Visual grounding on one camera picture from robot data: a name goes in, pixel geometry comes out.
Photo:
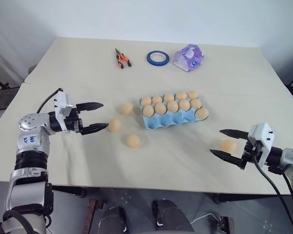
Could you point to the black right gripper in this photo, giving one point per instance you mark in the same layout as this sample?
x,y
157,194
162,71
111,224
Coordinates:
x,y
251,153

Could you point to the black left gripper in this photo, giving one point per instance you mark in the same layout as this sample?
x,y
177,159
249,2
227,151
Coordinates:
x,y
73,123

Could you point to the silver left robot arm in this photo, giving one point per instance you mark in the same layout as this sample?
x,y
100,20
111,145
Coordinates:
x,y
31,146

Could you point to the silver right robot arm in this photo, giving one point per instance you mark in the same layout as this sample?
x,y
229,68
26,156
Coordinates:
x,y
291,158

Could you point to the blue egg tray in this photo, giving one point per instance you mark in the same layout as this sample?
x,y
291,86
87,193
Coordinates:
x,y
168,122

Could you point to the tan egg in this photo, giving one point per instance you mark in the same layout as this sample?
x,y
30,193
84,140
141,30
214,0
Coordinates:
x,y
160,108
133,141
126,108
115,125
202,113
195,103
192,94
146,101
169,97
148,111
157,99
172,106
228,145
184,104
181,95

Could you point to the rusty brown metal foot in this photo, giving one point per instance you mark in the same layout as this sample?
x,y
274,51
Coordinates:
x,y
226,225
95,215

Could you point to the blue tape roll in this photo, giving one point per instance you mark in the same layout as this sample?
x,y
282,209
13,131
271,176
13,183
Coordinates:
x,y
152,61

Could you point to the purple white plastic package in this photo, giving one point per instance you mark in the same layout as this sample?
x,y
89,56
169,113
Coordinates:
x,y
188,58

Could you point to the dark rounded shape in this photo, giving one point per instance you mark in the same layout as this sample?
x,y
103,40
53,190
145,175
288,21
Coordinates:
x,y
113,220

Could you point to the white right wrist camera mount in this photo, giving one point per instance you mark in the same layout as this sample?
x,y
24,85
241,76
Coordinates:
x,y
262,136

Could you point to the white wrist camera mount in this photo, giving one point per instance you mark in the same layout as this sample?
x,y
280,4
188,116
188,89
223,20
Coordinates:
x,y
262,136
62,102

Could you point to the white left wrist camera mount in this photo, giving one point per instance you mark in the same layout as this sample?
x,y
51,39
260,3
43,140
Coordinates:
x,y
62,102

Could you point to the black table frame bar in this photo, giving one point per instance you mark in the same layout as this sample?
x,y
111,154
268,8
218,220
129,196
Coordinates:
x,y
248,198

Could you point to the dark metal frame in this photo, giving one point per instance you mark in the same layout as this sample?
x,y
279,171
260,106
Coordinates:
x,y
1,95

